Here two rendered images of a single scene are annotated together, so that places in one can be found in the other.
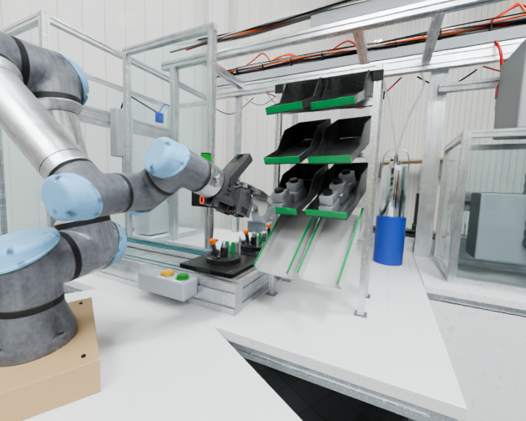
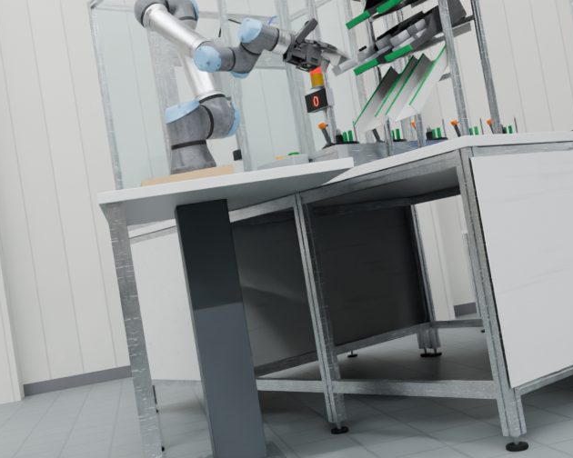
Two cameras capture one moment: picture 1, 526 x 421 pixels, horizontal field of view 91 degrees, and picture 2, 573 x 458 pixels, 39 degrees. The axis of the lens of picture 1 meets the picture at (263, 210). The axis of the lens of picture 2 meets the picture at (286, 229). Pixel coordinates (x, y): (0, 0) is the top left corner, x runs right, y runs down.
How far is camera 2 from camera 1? 2.02 m
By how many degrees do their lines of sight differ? 26
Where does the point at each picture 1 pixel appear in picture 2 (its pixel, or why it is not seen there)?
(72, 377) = (219, 172)
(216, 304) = not seen: hidden behind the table
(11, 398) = (193, 175)
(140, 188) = (238, 53)
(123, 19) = not seen: outside the picture
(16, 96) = (172, 20)
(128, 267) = not seen: hidden behind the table
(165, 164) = (248, 31)
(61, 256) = (202, 114)
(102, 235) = (222, 106)
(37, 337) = (198, 158)
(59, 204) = (203, 60)
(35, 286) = (193, 127)
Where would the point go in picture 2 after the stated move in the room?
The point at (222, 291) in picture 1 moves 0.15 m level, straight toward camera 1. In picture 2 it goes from (328, 156) to (317, 152)
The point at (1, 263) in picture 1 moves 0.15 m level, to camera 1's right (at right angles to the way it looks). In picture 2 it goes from (175, 113) to (216, 102)
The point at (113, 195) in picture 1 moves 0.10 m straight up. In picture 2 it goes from (225, 54) to (219, 23)
